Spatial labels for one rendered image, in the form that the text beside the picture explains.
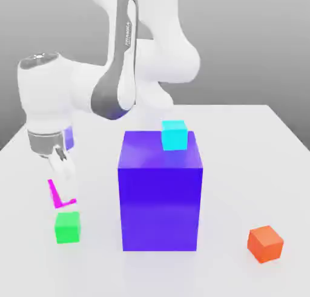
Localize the small green cube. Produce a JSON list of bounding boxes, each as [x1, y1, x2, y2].
[[54, 211, 81, 244]]

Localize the small cyan cube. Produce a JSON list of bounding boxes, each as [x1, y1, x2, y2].
[[161, 120, 189, 152]]

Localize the large purple box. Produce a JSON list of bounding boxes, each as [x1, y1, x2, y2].
[[117, 130, 204, 252]]

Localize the small magenta cube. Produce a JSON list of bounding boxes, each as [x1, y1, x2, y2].
[[47, 178, 78, 209]]

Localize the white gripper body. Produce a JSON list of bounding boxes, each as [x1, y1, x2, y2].
[[48, 154, 78, 203]]

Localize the small orange cube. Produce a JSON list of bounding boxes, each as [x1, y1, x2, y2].
[[246, 224, 285, 264]]

